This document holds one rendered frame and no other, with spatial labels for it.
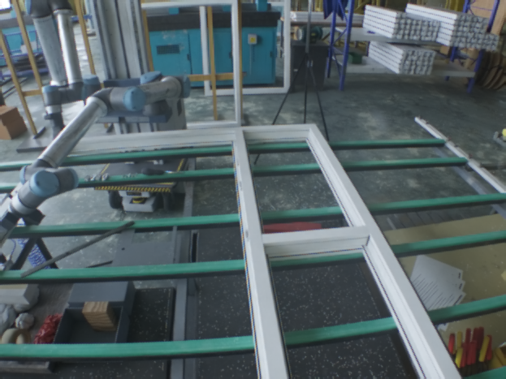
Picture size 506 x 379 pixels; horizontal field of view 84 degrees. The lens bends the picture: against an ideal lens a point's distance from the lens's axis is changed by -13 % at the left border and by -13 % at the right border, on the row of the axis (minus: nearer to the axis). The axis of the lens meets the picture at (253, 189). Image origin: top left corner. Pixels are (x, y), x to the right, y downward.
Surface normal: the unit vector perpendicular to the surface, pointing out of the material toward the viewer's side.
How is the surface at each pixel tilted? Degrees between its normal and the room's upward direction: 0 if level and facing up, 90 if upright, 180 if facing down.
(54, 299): 0
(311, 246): 90
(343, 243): 90
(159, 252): 0
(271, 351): 0
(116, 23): 90
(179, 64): 90
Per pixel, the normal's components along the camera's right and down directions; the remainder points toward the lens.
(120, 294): 0.00, -0.81
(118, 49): -0.05, 0.59
